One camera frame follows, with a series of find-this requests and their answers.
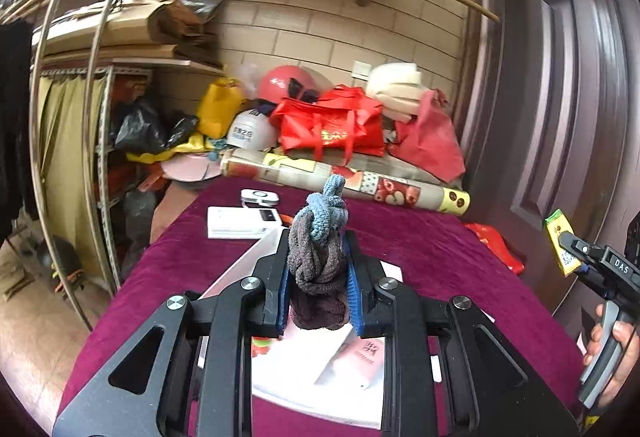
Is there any maroon blanket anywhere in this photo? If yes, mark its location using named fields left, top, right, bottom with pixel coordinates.
left=57, top=177, right=586, bottom=437

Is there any pink packet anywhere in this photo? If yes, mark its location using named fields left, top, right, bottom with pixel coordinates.
left=314, top=333, right=387, bottom=390

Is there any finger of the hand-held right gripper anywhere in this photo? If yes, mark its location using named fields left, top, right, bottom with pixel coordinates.
left=559, top=231, right=603, bottom=268

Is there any rolled printed mat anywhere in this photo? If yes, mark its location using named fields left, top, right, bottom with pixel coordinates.
left=220, top=148, right=472, bottom=216

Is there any white flat box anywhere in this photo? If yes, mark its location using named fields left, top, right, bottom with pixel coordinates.
left=207, top=206, right=284, bottom=240

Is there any black garment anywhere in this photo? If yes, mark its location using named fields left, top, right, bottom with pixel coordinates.
left=0, top=18, right=33, bottom=245

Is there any cardboard pile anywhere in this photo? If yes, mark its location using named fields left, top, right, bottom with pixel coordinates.
left=31, top=0, right=228, bottom=70

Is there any red helmet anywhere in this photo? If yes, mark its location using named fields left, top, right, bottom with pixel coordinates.
left=256, top=64, right=313, bottom=104

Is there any brown door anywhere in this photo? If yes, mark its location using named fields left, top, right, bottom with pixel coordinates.
left=457, top=0, right=640, bottom=348

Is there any yellow and green pack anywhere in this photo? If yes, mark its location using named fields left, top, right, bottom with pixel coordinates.
left=544, top=210, right=583, bottom=278

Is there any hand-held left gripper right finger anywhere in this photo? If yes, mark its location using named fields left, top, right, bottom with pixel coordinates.
left=345, top=229, right=583, bottom=437

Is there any grey and blue sock bundle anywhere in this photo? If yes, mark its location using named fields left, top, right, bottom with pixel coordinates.
left=286, top=176, right=351, bottom=331

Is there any pink round board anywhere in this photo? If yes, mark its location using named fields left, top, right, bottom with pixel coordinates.
left=161, top=151, right=223, bottom=184

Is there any beige curtain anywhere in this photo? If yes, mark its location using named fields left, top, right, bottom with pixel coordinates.
left=36, top=66, right=112, bottom=280

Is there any red plastic bag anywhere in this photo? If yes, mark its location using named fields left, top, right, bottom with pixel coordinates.
left=389, top=88, right=467, bottom=184

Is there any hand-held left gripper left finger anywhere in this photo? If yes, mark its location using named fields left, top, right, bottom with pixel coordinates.
left=52, top=229, right=293, bottom=437

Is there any chrome tube rack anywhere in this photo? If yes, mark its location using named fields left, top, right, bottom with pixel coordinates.
left=27, top=0, right=133, bottom=333

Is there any red snack packet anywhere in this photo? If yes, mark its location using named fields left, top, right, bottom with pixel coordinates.
left=464, top=222, right=527, bottom=275

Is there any black plastic bag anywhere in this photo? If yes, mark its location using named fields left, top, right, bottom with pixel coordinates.
left=112, top=98, right=200, bottom=154

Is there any person's right hand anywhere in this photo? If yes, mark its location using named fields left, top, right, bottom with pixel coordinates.
left=582, top=306, right=640, bottom=410

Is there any cream folded cloth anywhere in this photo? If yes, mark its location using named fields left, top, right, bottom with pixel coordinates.
left=366, top=62, right=437, bottom=123

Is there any yellow bag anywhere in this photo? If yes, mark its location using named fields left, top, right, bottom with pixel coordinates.
left=196, top=77, right=247, bottom=139

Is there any white helmet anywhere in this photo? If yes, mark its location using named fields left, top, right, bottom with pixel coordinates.
left=227, top=110, right=279, bottom=151

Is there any small white device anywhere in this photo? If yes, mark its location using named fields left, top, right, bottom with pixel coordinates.
left=240, top=188, right=280, bottom=208

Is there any white storage box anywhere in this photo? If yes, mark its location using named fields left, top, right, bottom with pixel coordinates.
left=197, top=227, right=496, bottom=430

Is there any red tote bag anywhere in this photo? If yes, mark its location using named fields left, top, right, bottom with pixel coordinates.
left=270, top=86, right=387, bottom=157

